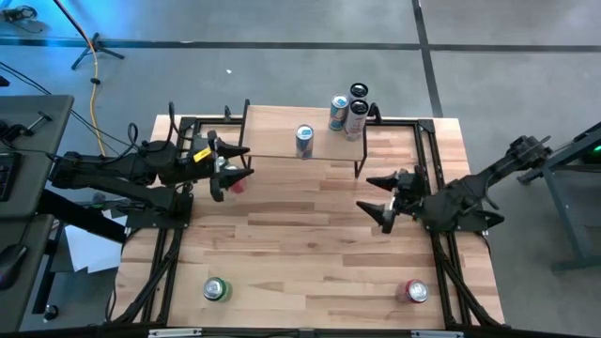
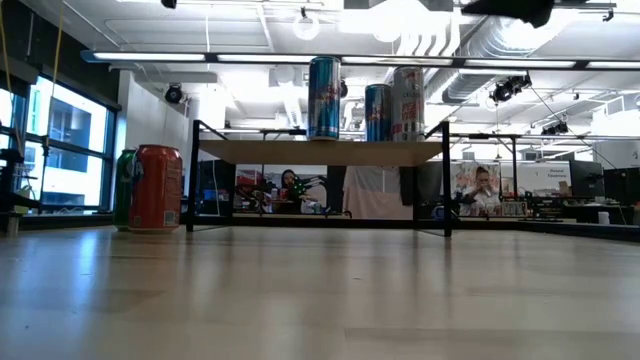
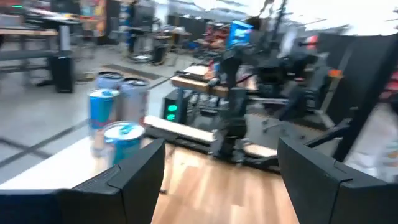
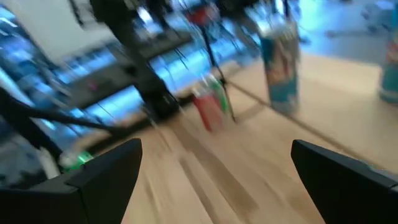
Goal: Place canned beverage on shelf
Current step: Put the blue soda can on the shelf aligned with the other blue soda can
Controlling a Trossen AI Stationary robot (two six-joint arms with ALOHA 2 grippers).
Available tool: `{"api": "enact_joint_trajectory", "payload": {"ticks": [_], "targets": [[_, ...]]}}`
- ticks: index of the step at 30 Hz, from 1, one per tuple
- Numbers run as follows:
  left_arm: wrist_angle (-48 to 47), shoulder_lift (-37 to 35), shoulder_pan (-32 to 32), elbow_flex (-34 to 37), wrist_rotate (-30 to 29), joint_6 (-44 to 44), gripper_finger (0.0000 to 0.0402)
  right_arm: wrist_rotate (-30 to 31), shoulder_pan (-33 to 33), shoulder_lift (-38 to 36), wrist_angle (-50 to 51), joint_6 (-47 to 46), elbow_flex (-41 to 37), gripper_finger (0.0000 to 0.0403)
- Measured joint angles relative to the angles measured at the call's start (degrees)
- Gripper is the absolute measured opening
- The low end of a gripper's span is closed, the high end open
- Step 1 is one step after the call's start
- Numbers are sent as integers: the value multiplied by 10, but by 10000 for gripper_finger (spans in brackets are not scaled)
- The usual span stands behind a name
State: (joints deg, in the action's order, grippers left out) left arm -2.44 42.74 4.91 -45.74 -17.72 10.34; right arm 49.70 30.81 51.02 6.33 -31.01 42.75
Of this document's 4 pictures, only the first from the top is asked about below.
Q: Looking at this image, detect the black desk clamp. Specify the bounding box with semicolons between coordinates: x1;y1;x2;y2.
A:
0;119;35;142

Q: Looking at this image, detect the black aluminium table frame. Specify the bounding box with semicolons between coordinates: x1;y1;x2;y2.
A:
105;115;506;330

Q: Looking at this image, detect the black floor cable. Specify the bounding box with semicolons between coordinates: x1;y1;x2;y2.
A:
0;60;142;156

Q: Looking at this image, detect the black metal strut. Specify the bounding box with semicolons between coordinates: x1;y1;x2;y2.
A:
37;187;129;244

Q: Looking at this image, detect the dark grey desk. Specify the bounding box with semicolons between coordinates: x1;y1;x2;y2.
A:
0;93;75;222
0;213;56;333

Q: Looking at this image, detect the slim blue silver can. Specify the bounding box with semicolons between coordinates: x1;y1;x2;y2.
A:
328;93;351;132
294;123;315;161

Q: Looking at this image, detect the black computer mouse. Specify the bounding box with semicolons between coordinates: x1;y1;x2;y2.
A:
0;243;28;290

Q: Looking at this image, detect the dark grey cart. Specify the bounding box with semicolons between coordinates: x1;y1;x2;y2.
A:
516;120;601;273

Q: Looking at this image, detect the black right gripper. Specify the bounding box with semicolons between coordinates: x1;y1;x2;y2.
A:
355;164;429;235

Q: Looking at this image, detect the silver metal bracket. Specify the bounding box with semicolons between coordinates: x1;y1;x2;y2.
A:
410;330;465;338
147;328;203;338

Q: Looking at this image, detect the white paper sheet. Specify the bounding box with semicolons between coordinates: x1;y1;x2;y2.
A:
63;223;128;274

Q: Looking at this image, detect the wooden shelf black metal frame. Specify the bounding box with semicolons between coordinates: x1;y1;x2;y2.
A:
239;99;370;178

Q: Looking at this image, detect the black keyboard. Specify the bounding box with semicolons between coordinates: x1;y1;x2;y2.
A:
0;151;21;202

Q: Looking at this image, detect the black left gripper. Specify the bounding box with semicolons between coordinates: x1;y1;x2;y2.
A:
173;130;255;204

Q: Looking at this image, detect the black tripod stand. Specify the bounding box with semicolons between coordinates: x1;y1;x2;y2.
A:
51;0;126;71

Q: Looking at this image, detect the yellow cable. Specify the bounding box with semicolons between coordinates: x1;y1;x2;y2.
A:
88;46;107;156

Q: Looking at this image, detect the red soda can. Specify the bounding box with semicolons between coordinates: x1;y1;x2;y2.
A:
224;161;248;194
395;279;430;305

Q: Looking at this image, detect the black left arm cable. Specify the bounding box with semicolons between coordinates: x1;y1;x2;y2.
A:
126;100;184;151

